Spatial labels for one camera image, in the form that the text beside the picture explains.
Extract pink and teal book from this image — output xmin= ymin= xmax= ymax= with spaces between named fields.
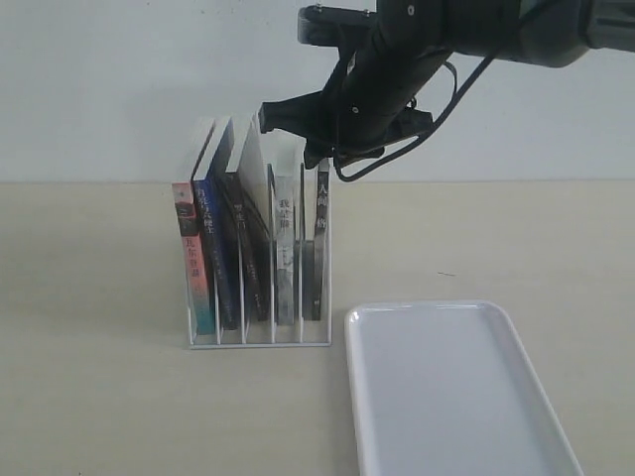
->
xmin=172 ymin=117 xmax=215 ymax=336

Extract black cable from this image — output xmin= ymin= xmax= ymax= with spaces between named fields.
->
xmin=332 ymin=54 xmax=497 ymax=182

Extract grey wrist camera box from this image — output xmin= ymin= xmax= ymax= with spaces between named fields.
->
xmin=297 ymin=4 xmax=377 ymax=49

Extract dark blue moon book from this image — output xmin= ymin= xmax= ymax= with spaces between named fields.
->
xmin=190 ymin=116 xmax=239 ymax=330

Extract grey white book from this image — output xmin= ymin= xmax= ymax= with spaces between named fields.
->
xmin=275 ymin=175 xmax=296 ymax=325

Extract white wire book rack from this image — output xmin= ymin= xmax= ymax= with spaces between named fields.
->
xmin=173 ymin=161 xmax=333 ymax=349

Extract black book white characters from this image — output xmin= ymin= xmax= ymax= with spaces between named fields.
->
xmin=306 ymin=159 xmax=329 ymax=321

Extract white rectangular tray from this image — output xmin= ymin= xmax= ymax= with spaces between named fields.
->
xmin=344 ymin=300 xmax=582 ymax=475

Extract black brown book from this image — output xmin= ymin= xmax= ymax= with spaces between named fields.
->
xmin=220 ymin=114 xmax=270 ymax=321

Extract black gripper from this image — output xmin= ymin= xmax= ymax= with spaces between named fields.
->
xmin=258 ymin=1 xmax=450 ymax=170

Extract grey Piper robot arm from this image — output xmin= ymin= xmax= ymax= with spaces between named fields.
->
xmin=258 ymin=1 xmax=634 ymax=169

